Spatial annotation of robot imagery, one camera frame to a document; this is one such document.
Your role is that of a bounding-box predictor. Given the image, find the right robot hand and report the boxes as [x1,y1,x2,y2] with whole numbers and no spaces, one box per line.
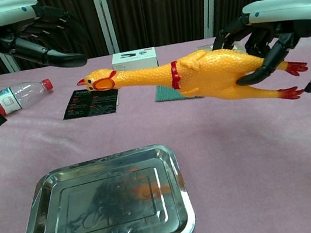
[206,0,311,89]

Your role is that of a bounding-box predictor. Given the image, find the yellow rubber chicken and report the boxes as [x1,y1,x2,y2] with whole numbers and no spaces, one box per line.
[74,33,311,134]

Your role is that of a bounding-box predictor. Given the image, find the teal hand brush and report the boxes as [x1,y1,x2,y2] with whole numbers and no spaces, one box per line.
[153,78,205,105]

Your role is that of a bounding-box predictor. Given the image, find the stainless steel tray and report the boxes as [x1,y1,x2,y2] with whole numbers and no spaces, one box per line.
[4,140,198,233]

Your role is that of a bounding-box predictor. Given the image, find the clear plastic water bottle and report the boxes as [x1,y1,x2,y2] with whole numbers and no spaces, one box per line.
[0,77,58,124]

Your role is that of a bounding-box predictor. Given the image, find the black printed card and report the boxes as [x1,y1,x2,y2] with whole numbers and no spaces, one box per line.
[59,83,123,121]

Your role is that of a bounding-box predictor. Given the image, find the white stapler box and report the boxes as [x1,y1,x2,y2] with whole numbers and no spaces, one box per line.
[109,46,159,74]

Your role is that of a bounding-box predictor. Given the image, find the pink tablecloth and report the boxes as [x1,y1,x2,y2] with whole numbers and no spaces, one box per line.
[0,20,311,233]

